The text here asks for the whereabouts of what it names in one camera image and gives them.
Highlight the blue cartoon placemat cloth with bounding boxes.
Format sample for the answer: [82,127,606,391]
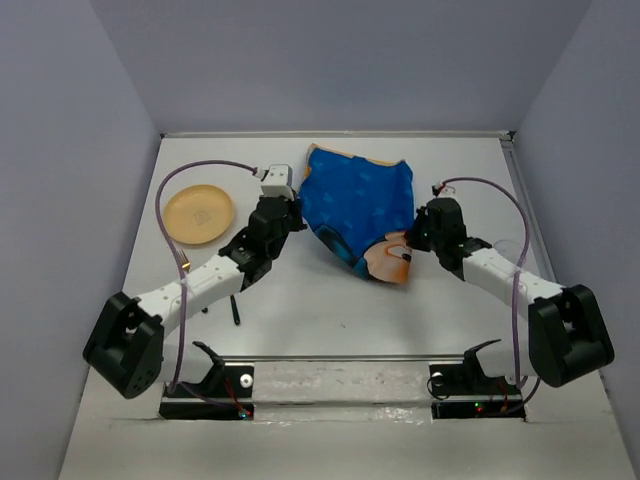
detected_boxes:
[299,144,414,285]

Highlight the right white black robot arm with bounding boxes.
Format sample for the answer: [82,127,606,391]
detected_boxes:
[405,197,615,388]

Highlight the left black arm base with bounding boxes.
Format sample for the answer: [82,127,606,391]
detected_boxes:
[158,341,255,421]

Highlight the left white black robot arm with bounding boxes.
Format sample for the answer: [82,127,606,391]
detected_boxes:
[82,196,306,399]

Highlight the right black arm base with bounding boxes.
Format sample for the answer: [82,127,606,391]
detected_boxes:
[425,340,526,420]

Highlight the clear plastic cup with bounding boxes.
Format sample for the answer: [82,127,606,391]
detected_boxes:
[494,239,522,263]

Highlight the tan round plate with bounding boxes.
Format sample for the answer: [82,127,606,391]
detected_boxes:
[162,184,235,245]

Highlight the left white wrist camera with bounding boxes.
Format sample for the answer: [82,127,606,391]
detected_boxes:
[260,164,296,201]

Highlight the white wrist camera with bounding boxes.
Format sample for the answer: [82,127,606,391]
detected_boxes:
[432,183,456,198]
[260,164,296,201]

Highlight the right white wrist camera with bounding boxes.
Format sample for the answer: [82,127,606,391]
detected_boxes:
[432,183,456,198]

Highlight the metal table edge rail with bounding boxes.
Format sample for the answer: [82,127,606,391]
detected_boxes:
[160,130,513,140]

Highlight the gold fork dark handle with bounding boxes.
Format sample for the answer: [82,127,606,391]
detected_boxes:
[177,250,191,273]

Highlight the gold knife dark handle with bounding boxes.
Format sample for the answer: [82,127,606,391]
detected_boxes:
[230,295,241,326]

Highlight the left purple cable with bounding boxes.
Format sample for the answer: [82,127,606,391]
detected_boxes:
[156,159,259,416]

